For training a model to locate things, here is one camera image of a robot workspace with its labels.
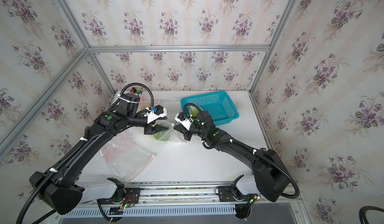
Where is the chinese cabbage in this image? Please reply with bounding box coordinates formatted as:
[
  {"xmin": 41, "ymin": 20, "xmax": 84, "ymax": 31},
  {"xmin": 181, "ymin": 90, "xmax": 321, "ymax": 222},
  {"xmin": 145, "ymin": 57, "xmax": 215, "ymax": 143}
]
[
  {"xmin": 188, "ymin": 105, "xmax": 201, "ymax": 124},
  {"xmin": 153, "ymin": 129, "xmax": 173, "ymax": 142}
]

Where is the zip-top bag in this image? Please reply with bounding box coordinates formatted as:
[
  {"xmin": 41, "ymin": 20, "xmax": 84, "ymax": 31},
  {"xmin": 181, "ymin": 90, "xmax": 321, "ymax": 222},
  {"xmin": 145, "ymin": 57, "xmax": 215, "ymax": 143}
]
[
  {"xmin": 100, "ymin": 131, "xmax": 156, "ymax": 184},
  {"xmin": 150, "ymin": 120, "xmax": 186, "ymax": 144},
  {"xmin": 139, "ymin": 99, "xmax": 182, "ymax": 123}
]

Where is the teal plastic basket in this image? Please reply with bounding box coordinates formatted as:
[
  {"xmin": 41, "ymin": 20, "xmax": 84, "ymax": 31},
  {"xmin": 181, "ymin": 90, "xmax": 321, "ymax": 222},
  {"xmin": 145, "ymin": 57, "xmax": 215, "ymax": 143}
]
[{"xmin": 181, "ymin": 91, "xmax": 240, "ymax": 126}]

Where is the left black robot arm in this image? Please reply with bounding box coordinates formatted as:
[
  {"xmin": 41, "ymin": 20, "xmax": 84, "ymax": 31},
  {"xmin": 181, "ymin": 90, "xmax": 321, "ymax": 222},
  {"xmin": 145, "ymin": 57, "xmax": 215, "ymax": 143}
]
[{"xmin": 16, "ymin": 83, "xmax": 167, "ymax": 224}]

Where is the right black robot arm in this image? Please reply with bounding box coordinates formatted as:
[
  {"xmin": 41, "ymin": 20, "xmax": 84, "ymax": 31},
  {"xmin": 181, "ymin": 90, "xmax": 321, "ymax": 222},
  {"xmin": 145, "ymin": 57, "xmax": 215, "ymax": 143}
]
[{"xmin": 174, "ymin": 103, "xmax": 300, "ymax": 202}]

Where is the black chair edge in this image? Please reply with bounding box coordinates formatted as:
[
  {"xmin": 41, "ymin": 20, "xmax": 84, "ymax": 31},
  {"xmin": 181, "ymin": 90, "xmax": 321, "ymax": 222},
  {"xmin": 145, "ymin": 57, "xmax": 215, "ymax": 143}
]
[{"xmin": 359, "ymin": 206, "xmax": 384, "ymax": 224}]

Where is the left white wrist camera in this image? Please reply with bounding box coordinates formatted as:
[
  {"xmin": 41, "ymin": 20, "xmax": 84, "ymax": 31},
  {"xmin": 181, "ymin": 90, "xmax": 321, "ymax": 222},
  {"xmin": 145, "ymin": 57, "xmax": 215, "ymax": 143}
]
[{"xmin": 145, "ymin": 105, "xmax": 167, "ymax": 124}]

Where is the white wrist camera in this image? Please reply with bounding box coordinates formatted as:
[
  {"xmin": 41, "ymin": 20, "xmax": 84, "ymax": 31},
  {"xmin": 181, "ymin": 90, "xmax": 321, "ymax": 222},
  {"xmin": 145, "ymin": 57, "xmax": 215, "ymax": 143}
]
[
  {"xmin": 145, "ymin": 105, "xmax": 167, "ymax": 124},
  {"xmin": 175, "ymin": 112, "xmax": 194, "ymax": 131}
]

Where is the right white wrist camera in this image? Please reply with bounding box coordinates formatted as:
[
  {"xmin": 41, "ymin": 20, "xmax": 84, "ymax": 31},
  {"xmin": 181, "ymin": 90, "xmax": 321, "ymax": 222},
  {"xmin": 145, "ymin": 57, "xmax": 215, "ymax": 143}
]
[{"xmin": 175, "ymin": 112, "xmax": 194, "ymax": 131}]

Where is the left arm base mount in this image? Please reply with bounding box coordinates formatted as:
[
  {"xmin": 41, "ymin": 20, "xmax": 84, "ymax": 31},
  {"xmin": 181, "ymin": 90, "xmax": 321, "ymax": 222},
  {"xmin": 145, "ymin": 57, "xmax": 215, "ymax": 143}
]
[{"xmin": 98, "ymin": 178, "xmax": 141, "ymax": 209}]

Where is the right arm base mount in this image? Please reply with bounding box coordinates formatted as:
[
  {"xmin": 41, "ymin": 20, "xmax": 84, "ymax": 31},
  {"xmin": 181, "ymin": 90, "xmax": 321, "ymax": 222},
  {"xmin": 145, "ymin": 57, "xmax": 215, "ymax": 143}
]
[{"xmin": 215, "ymin": 175, "xmax": 261, "ymax": 204}]

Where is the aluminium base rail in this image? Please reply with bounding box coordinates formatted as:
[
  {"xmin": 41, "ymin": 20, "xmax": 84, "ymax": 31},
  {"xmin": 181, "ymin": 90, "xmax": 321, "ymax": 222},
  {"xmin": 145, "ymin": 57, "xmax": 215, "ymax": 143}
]
[{"xmin": 52, "ymin": 181, "xmax": 304, "ymax": 208}]

